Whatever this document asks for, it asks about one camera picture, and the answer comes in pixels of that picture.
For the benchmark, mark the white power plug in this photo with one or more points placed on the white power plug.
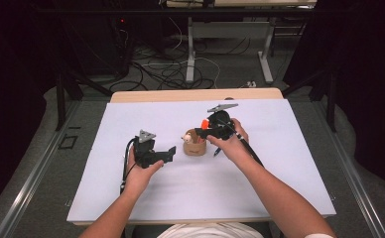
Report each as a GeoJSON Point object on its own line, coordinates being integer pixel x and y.
{"type": "Point", "coordinates": [252, 84]}

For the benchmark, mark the black metal stand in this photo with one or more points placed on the black metal stand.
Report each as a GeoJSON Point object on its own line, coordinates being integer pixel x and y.
{"type": "Point", "coordinates": [331, 95]}
{"type": "Point", "coordinates": [61, 99]}

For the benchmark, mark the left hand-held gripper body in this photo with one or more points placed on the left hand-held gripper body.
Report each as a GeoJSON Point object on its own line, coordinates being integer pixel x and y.
{"type": "Point", "coordinates": [146, 150]}

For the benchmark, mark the person's left hand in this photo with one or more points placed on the person's left hand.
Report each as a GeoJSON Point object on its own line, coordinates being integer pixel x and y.
{"type": "Point", "coordinates": [137, 178]}

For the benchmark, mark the dark curtain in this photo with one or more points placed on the dark curtain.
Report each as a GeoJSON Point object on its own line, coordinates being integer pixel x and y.
{"type": "Point", "coordinates": [369, 82]}
{"type": "Point", "coordinates": [12, 82]}

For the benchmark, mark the metal floor rail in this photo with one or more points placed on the metal floor rail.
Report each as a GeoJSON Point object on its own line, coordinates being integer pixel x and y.
{"type": "Point", "coordinates": [31, 178]}
{"type": "Point", "coordinates": [356, 185]}

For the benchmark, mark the person's white shirt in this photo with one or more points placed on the person's white shirt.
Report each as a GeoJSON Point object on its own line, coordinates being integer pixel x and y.
{"type": "Point", "coordinates": [210, 231]}

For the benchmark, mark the black horizontal bar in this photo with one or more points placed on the black horizontal bar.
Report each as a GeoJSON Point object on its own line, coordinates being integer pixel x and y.
{"type": "Point", "coordinates": [147, 11]}

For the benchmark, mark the dark blue pen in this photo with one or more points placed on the dark blue pen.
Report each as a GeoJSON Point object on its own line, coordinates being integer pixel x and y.
{"type": "Point", "coordinates": [217, 152]}

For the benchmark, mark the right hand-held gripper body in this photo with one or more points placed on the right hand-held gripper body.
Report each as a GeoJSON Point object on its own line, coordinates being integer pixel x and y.
{"type": "Point", "coordinates": [222, 124]}

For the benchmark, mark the black computer tower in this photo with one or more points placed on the black computer tower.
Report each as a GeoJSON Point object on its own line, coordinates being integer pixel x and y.
{"type": "Point", "coordinates": [98, 43]}

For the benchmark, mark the white table mat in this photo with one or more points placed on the white table mat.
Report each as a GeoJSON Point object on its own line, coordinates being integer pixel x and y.
{"type": "Point", "coordinates": [187, 188]}

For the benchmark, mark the person's right hand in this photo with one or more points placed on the person's right hand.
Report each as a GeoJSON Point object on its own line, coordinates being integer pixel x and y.
{"type": "Point", "coordinates": [231, 147]}

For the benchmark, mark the white metal frame desk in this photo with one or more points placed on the white metal frame desk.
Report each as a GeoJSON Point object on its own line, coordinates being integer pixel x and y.
{"type": "Point", "coordinates": [190, 49]}

